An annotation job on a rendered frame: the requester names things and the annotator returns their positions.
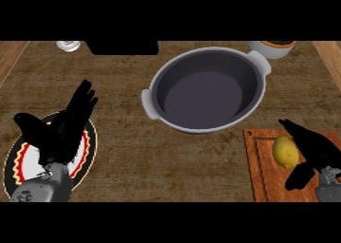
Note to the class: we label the brown wooden cutting board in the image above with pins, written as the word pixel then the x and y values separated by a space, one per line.
pixel 269 177

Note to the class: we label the black box appliance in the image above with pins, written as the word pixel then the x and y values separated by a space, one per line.
pixel 121 47

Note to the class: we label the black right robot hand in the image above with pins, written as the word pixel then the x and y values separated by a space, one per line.
pixel 318 148

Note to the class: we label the yellow lemon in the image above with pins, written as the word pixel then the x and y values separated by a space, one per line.
pixel 284 152

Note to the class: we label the black red white plate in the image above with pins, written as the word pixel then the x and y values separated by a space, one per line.
pixel 18 164

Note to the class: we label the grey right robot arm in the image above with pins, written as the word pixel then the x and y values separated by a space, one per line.
pixel 332 186

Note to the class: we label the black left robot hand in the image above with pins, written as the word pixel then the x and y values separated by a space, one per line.
pixel 65 126

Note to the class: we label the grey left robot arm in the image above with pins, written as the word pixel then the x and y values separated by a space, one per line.
pixel 42 185

